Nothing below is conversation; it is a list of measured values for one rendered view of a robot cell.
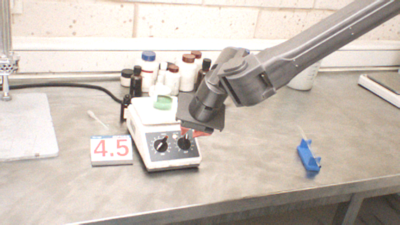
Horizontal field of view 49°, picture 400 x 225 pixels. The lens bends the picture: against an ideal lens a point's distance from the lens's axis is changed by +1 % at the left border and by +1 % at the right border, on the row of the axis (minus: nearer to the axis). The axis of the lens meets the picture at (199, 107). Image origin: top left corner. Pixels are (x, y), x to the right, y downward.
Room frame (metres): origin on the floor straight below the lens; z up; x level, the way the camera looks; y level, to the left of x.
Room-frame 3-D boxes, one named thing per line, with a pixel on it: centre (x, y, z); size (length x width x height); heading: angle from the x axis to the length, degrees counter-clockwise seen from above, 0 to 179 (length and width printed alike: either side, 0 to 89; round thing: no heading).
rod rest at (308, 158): (0.96, -0.29, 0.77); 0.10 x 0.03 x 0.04; 8
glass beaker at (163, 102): (0.95, 0.09, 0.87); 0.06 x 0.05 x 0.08; 159
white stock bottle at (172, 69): (1.22, 0.10, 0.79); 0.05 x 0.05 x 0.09
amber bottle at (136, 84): (1.17, 0.20, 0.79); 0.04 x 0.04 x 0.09
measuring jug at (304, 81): (1.47, -0.34, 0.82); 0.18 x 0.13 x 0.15; 131
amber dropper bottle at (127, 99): (1.02, 0.19, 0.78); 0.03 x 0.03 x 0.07
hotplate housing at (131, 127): (0.92, 0.08, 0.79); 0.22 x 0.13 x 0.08; 26
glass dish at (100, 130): (0.91, 0.22, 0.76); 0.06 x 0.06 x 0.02
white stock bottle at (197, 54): (1.34, 0.04, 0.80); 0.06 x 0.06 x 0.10
